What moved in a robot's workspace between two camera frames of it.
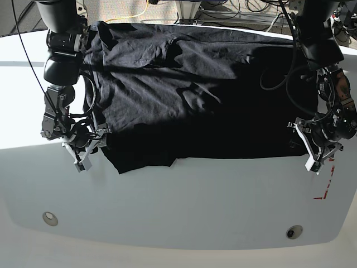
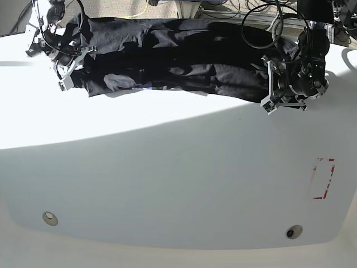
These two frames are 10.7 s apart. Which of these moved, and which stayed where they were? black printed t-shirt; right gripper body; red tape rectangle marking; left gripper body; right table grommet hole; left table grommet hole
Moved: left gripper body; right gripper body; black printed t-shirt
Stayed: red tape rectangle marking; right table grommet hole; left table grommet hole
